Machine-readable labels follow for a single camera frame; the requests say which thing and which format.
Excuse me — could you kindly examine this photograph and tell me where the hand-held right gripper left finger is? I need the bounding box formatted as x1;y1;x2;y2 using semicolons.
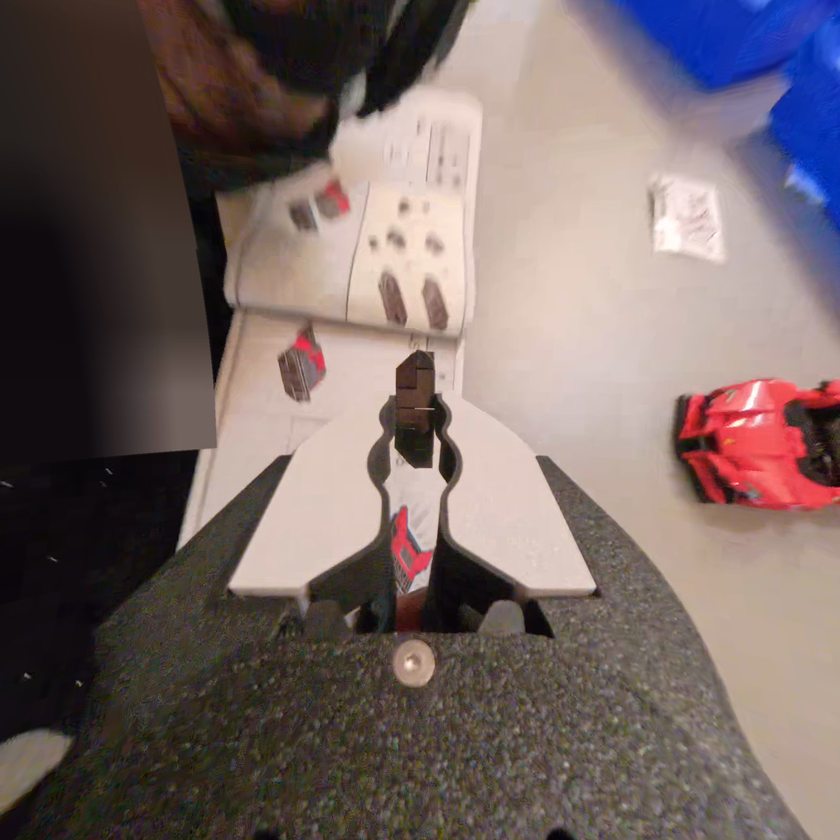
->
227;392;399;599

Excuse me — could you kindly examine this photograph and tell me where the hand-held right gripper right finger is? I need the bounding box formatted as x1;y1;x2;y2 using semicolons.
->
433;392;598;599

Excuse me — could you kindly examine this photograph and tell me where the lego instruction booklet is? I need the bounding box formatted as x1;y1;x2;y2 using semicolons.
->
177;88;484;592

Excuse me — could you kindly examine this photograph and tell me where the red lego car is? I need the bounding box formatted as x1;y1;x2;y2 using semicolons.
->
675;378;840;511

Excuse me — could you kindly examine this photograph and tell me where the person's left hand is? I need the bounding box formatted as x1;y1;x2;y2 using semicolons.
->
140;0;331;160

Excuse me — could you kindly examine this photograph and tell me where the white sticker sheet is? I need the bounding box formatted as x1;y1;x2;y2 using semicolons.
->
650;174;727;263

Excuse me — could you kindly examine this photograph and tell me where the white rounded object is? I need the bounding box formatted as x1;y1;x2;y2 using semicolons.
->
0;730;74;816

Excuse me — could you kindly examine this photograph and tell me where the blue plastic bin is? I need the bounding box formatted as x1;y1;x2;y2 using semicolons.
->
768;13;840;231
610;0;815;91

